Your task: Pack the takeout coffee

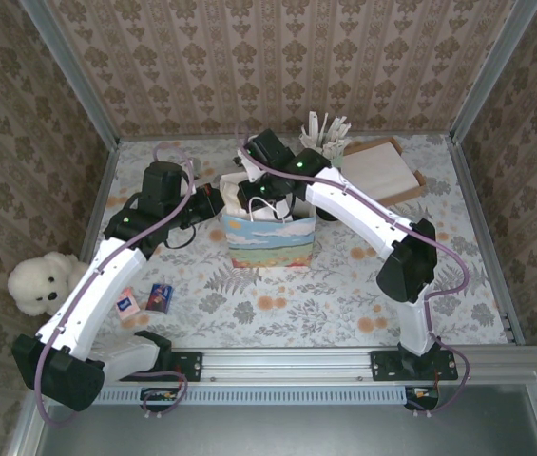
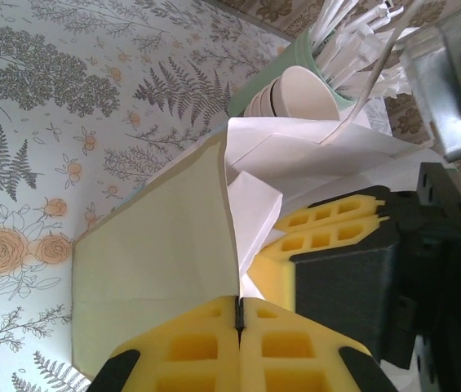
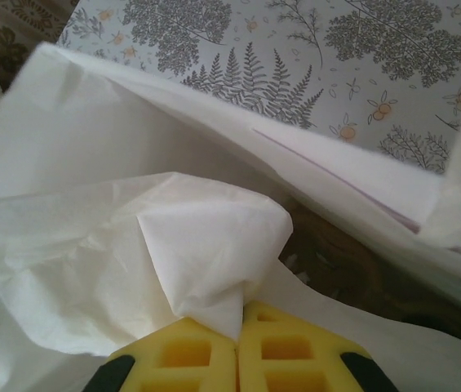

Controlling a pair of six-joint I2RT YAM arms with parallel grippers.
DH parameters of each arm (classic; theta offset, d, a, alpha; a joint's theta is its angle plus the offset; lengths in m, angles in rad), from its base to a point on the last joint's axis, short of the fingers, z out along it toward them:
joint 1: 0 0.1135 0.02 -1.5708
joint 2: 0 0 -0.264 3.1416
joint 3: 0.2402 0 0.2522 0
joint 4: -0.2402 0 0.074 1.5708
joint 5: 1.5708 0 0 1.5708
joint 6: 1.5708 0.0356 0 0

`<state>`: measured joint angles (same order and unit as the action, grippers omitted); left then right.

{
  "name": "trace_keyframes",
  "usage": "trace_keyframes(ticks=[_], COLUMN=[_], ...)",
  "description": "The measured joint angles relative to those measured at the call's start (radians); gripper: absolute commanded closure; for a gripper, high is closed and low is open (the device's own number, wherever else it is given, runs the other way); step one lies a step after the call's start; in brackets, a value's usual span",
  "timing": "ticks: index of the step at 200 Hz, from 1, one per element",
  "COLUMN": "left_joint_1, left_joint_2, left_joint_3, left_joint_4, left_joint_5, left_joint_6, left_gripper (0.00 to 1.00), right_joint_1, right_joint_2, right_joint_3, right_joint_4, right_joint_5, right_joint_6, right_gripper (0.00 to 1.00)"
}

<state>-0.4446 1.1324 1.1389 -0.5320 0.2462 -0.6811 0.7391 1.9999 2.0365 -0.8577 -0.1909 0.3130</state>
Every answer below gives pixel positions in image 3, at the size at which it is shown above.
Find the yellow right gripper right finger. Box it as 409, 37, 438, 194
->
236, 299, 383, 392

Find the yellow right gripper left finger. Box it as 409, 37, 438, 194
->
94, 316, 239, 392

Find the white paper napkin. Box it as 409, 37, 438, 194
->
0, 171, 295, 356

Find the pastel paper takeout bag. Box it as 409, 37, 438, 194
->
0, 40, 461, 392

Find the brown cardboard cup carrier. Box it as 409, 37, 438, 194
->
277, 202, 461, 342

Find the floral patterned table cover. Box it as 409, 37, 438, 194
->
56, 0, 461, 176

